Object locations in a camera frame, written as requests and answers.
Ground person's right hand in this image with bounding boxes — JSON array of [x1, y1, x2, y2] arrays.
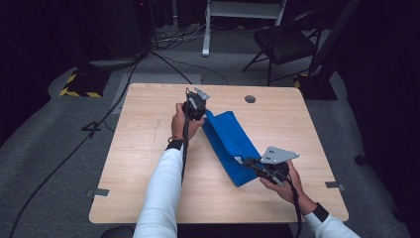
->
[[259, 161, 318, 215]]

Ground dark equipment cabinet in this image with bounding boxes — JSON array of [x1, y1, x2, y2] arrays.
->
[[78, 0, 154, 61]]

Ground black right wristband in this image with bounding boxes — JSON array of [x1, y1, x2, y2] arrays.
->
[[311, 201, 331, 223]]

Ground left hand-held gripper black cable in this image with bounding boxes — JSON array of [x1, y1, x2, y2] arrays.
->
[[180, 86, 192, 184]]

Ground thin black floor cable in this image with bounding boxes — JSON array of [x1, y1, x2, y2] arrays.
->
[[161, 55, 230, 85]]

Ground blue cloth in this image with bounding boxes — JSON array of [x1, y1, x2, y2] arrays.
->
[[201, 110, 265, 188]]

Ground person's left hand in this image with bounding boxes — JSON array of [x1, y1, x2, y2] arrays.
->
[[170, 102, 206, 142]]

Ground white metal stand frame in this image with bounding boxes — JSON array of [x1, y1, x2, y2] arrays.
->
[[201, 0, 287, 58]]

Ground bundle of floor cables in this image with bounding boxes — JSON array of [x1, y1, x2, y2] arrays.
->
[[152, 22, 213, 52]]

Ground short black floor cable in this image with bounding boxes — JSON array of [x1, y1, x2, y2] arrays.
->
[[150, 49, 194, 85]]

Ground grey tape strip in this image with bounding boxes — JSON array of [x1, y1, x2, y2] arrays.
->
[[85, 187, 110, 199], [324, 180, 347, 192]]

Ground right hand-held gripper black cable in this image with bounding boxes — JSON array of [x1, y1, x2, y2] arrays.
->
[[278, 172, 304, 238]]

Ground hand-held gripper black cable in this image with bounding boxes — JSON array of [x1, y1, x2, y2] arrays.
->
[[278, 172, 304, 238], [180, 86, 192, 184]]

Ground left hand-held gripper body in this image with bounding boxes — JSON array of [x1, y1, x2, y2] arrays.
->
[[182, 86, 211, 121]]

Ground black yellow striped stand base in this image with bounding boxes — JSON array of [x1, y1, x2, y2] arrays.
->
[[58, 67, 112, 99]]

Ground black slanted stand pole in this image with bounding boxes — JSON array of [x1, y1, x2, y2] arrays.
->
[[308, 0, 363, 77]]

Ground long black floor cable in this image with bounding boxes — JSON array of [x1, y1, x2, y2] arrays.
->
[[8, 55, 144, 238]]

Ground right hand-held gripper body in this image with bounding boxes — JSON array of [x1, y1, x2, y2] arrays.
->
[[261, 146, 300, 186]]

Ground black folding chair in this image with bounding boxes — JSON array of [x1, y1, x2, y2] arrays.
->
[[242, 9, 323, 87]]

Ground black wristband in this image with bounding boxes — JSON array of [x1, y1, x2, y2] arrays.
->
[[164, 139, 184, 152], [311, 201, 331, 223]]

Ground black left wristband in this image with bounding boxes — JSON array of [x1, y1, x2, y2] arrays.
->
[[164, 139, 184, 152]]

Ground person's dark legs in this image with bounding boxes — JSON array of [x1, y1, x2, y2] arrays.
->
[[100, 223, 295, 238]]

